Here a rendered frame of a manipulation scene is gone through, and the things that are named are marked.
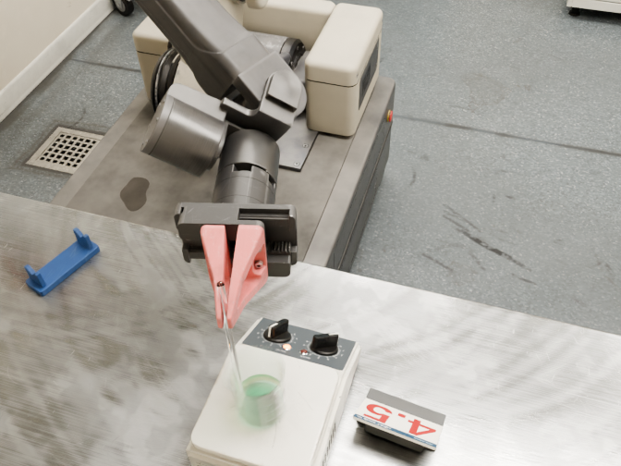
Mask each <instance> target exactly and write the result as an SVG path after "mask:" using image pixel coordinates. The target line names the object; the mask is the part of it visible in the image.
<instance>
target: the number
mask: <svg viewBox="0 0 621 466"><path fill-rule="evenodd" d="M358 415H361V416H364V417H366V418H369V419H371V420H374V421H376V422H378V423H383V424H385V425H388V426H391V427H393V428H395V429H397V430H400V431H403V432H405V433H408V434H411V435H414V436H416V437H419V438H422V439H424V440H427V441H430V442H432V443H435V440H436V437H437V435H438V432H439V429H440V427H438V426H435V425H433V424H430V423H426V422H424V421H421V420H419V419H416V418H413V417H411V416H408V415H406V414H404V413H401V412H398V411H394V410H391V409H389V408H386V407H384V406H381V405H379V404H376V403H373V402H371V401H368V400H367V401H366V402H365V404H364V405H363V406H362V408H361V409H360V411H359V413H358Z"/></svg>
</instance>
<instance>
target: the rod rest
mask: <svg viewBox="0 0 621 466"><path fill-rule="evenodd" d="M73 231H74V234H75V236H76V238H77V241H75V242H74V243H73V244H71V245H70V246H69V247H68V248H66V249H65V250H64V251H62V252H61V253H60V254H58V255H57V256H56V257H55V258H54V259H53V260H52V261H50V262H49V263H48V264H46V265H45V266H44V267H42V268H41V269H40V270H38V271H37V272H35V271H34V270H33V269H32V268H31V267H30V265H28V264H27V265H25V266H24V268H25V270H26V271H27V273H28V275H29V278H28V279H27V280H26V284H27V285H28V287H29V288H31V289H32V290H34V291H35V292H36V293H38V294H39V295H41V296H42V297H43V296H45V295H46V294H47V293H49V292H50V291H51V290H52V289H54V288H55V287H56V286H58V285H59V284H60V283H61V282H63V281H64V280H65V279H66V278H68V277H69V276H70V275H71V274H73V273H74V272H75V271H76V270H78V269H79V268H80V267H81V266H83V265H84V264H85V263H87V262H88V261H89V260H90V259H91V258H92V257H93V256H94V255H95V254H97V253H98V252H99V251H100V248H99V246H98V245H97V244H96V243H94V242H93V241H91V240H90V237H89V235H88V234H85V235H83V234H82V233H81V231H80V230H79V229H78V228H77V227H75V228H74V229H73Z"/></svg>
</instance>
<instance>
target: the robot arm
mask: <svg viewBox="0 0 621 466"><path fill-rule="evenodd" d="M135 2H136V3H137V4H138V5H139V6H140V8H141V9H142V10H143V11H144V12H145V14H146V15H147V16H148V17H149V18H150V19H151V21H152V22H153V23H154V24H155V26H156V27H157V28H158V29H159V30H160V31H161V33H162V34H163V35H164V36H165V37H166V39H167V40H168V41H169V42H170V43H171V44H172V45H173V46H174V47H175V49H176V50H177V51H178V53H179V54H180V55H181V57H182V58H183V59H184V61H185V62H186V64H187V65H188V66H189V68H190V70H191V71H192V73H193V75H194V77H195V80H196V81H197V82H198V84H199V85H200V87H201V88H202V89H203V90H204V91H205V93H206V94H205V93H203V92H199V91H196V90H194V89H192V88H190V87H188V86H186V85H183V84H181V83H174V84H172V85H171V86H170V88H169V89H168V91H167V92H166V94H165V95H164V98H163V99H162V101H161V102H160V103H159V104H158V107H157V109H156V112H155V114H154V116H153V118H152V121H151V124H149V126H148V130H147V132H146V135H145V137H144V140H143V143H142V145H141V148H140V151H141V152H143V153H146V154H148V155H150V156H152V157H154V158H157V159H159V160H161V161H163V162H165V163H168V164H169V165H171V166H175V167H177V168H179V169H181V170H183V171H186V172H188V173H190V174H191V175H194V176H196V177H198V178H199V177H201V176H202V175H203V173H204V172H205V171H206V170H208V171H210V170H211V169H212V168H213V166H214V164H215V163H216V161H217V159H218V157H219V155H220V154H221V156H220V161H219V166H218V170H217V175H216V180H215V184H214V189H213V197H212V202H211V203H209V202H180V203H178V204H177V208H176V211H175V215H174V219H175V223H176V227H177V230H178V234H179V237H180V238H181V239H182V242H183V246H182V253H183V257H184V260H185V261H186V262H187V263H190V262H191V259H206V263H207V268H208V273H209V278H210V281H211V284H212V287H213V292H214V301H215V313H216V321H217V325H218V327H219V328H223V326H224V319H223V315H222V310H221V306H220V301H219V297H218V292H217V287H216V283H217V282H218V281H223V282H224V283H225V292H226V297H227V303H228V310H227V317H226V319H227V324H228V328H233V327H234V325H235V323H236V322H237V319H238V318H239V316H240V314H241V313H242V311H243V309H244V307H245V306H246V304H247V303H248V302H249V301H250V300H251V299H252V298H253V297H254V295H255V294H256V293H257V292H258V291H259V290H260V289H261V288H262V287H263V285H264V284H265V283H266V282H267V279H268V276H274V277H287V276H290V273H291V265H295V264H296V263H297V262H298V228H297V209H296V207H295V206H294V205H291V204H274V203H275V194H276V185H277V177H278V168H279V159H280V149H279V146H278V144H277V143H276V142H277V141H278V140H279V139H280V138H281V137H282V136H283V135H284V134H285V133H286V132H287V131H288V130H289V129H290V128H291V127H292V125H293V121H294V119H295V118H296V117H297V116H298V115H299V114H300V113H301V112H302V111H303V110H304V108H305V106H306V103H307V94H306V91H305V88H304V86H303V84H302V82H301V80H300V79H299V78H298V76H297V75H296V74H295V73H294V71H293V70H292V69H291V68H290V67H289V65H288V64H287V63H286V62H285V60H284V59H283V58H282V57H281V56H280V55H279V54H278V53H277V52H276V51H275V50H274V51H273V52H271V53H269V52H268V51H267V49H266V48H265V47H264V46H263V45H262V43H261V42H260V41H259V40H258V38H257V37H256V36H255V35H254V34H253V33H252V32H251V31H247V30H246V29H245V28H244V27H243V26H242V25H241V24H240V23H238V22H237V21H236V20H235V19H234V18H233V17H232V16H231V15H230V14H229V13H228V12H227V11H226V9H225V8H224V7H223V6H222V5H221V4H220V3H219V2H218V0H135Z"/></svg>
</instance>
